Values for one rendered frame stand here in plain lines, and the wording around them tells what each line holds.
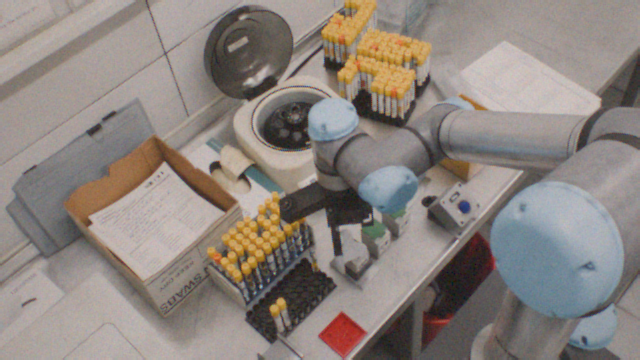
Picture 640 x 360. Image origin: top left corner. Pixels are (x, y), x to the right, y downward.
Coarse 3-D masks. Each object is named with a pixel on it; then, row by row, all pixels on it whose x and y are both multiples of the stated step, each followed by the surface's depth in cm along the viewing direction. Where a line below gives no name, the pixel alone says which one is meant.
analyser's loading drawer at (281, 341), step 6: (282, 336) 120; (276, 342) 122; (282, 342) 121; (288, 342) 120; (270, 348) 121; (276, 348) 121; (282, 348) 121; (288, 348) 121; (294, 348) 119; (258, 354) 117; (264, 354) 121; (270, 354) 120; (276, 354) 120; (282, 354) 120; (288, 354) 120; (294, 354) 120; (300, 354) 118
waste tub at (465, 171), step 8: (456, 96) 149; (464, 96) 149; (472, 104) 149; (480, 104) 147; (448, 160) 146; (456, 160) 144; (448, 168) 148; (456, 168) 145; (464, 168) 143; (472, 168) 143; (480, 168) 147; (464, 176) 145; (472, 176) 146
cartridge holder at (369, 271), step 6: (330, 264) 135; (366, 264) 131; (372, 264) 133; (348, 270) 131; (360, 270) 130; (366, 270) 132; (372, 270) 133; (378, 270) 133; (348, 276) 132; (354, 276) 131; (360, 276) 131; (366, 276) 132; (372, 276) 132; (354, 282) 132; (360, 282) 131; (366, 282) 131
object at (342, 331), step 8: (336, 320) 128; (344, 320) 128; (352, 320) 127; (328, 328) 127; (336, 328) 127; (344, 328) 127; (352, 328) 126; (360, 328) 126; (320, 336) 125; (328, 336) 126; (336, 336) 126; (344, 336) 126; (352, 336) 125; (360, 336) 125; (328, 344) 124; (336, 344) 125; (344, 344) 124; (352, 344) 124; (336, 352) 123; (344, 352) 123
